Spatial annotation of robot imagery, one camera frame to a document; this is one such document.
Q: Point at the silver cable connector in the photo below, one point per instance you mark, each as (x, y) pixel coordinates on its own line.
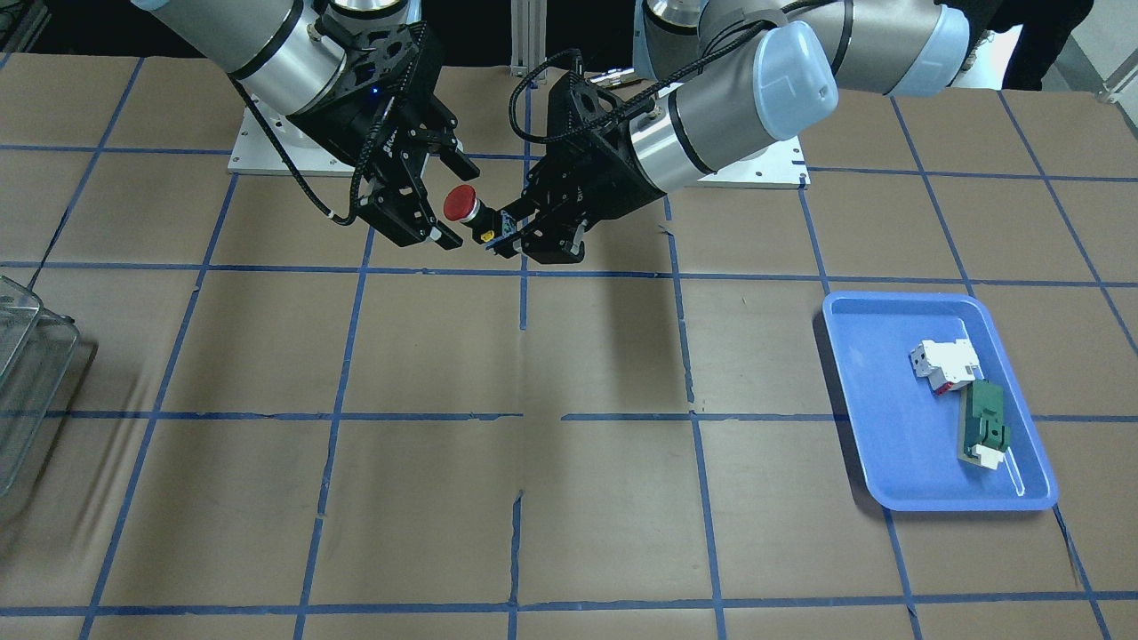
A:
(616, 78)

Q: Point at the aluminium frame post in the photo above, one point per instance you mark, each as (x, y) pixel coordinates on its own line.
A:
(528, 25)

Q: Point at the white circuit breaker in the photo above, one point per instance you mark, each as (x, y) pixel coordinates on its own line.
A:
(945, 366)

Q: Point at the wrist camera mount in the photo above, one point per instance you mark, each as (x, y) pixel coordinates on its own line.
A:
(574, 101)
(388, 67)

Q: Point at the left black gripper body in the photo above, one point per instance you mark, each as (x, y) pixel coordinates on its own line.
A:
(603, 174)

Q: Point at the blue plastic tray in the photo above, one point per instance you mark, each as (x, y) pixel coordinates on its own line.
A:
(907, 437)

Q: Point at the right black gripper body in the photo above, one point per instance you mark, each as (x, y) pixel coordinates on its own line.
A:
(348, 123)

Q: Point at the red emergency stop button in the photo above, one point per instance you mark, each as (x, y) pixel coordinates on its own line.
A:
(487, 225)

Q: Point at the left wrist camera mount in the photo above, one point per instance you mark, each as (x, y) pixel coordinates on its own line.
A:
(574, 101)

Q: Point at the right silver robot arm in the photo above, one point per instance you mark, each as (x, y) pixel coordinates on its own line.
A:
(281, 55)

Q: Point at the green terminal block module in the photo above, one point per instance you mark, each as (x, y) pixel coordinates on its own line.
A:
(983, 439)

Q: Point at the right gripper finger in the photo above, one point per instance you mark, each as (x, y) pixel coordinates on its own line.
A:
(445, 238)
(460, 164)

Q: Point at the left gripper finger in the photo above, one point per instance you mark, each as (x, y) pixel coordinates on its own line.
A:
(528, 243)
(528, 207)

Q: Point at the wire mesh shelf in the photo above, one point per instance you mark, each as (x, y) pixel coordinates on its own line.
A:
(38, 346)

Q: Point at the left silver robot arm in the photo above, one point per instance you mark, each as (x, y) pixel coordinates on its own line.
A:
(727, 79)

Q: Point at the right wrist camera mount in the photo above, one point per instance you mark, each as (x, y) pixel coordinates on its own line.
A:
(388, 67)

